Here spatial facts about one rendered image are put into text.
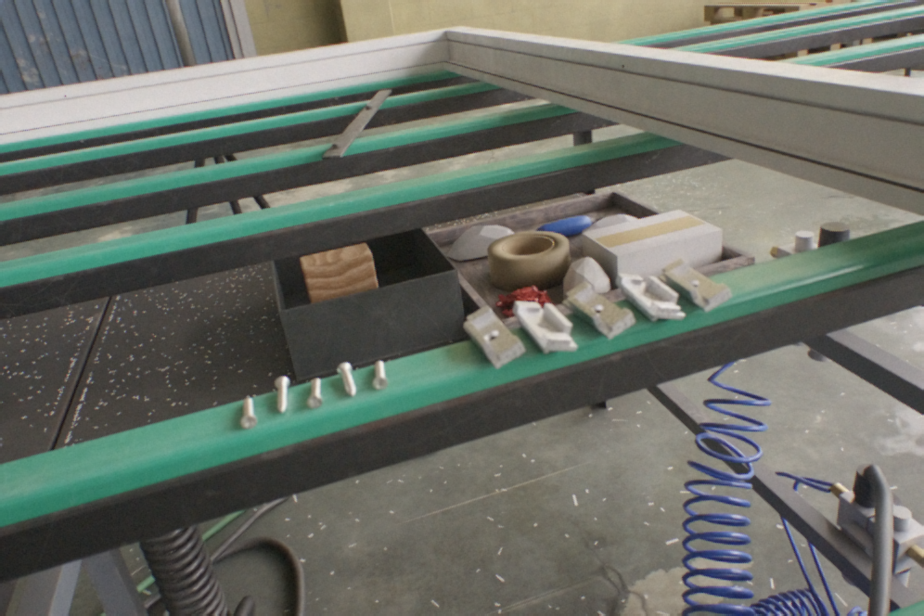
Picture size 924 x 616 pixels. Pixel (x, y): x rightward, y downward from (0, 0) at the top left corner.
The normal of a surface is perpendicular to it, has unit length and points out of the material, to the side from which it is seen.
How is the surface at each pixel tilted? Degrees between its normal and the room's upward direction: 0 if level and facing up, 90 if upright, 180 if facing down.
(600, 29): 90
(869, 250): 0
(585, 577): 0
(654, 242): 0
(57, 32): 90
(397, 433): 90
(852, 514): 90
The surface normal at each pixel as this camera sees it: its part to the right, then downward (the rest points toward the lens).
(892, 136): -0.94, 0.24
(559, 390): 0.32, 0.36
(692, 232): -0.11, -0.90
